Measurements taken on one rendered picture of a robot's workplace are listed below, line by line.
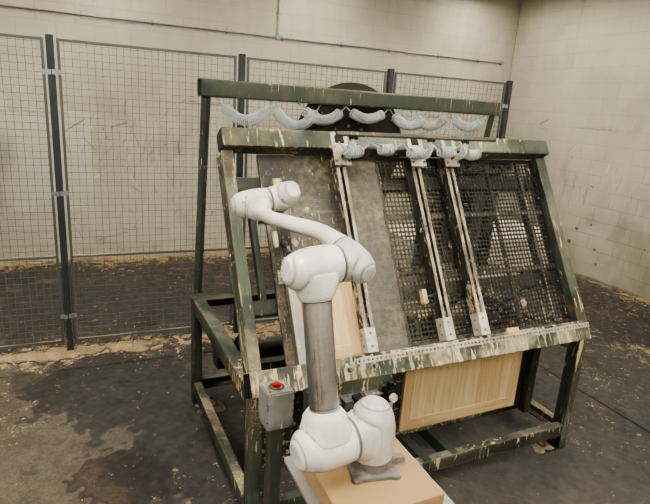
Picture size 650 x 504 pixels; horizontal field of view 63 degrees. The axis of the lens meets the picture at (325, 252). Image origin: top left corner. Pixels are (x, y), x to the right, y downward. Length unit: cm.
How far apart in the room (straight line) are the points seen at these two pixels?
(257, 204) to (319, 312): 59
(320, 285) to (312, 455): 55
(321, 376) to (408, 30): 705
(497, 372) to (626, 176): 472
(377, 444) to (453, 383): 156
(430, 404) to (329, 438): 165
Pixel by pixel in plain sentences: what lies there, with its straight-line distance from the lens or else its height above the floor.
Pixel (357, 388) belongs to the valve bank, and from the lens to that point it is 274.
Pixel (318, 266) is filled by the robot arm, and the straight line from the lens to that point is 170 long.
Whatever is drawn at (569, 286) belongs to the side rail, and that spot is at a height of 109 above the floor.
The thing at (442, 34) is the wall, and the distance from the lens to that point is 874.
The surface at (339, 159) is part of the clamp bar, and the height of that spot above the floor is 182.
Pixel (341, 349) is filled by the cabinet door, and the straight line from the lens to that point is 273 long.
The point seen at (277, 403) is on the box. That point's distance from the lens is 233.
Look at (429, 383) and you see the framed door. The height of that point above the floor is 54.
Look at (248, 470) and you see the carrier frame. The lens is 279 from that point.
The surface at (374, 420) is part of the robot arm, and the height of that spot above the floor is 107.
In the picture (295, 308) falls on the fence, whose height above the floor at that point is 113.
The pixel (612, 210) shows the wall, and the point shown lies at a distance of 802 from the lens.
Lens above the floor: 210
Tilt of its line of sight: 15 degrees down
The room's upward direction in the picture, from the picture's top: 4 degrees clockwise
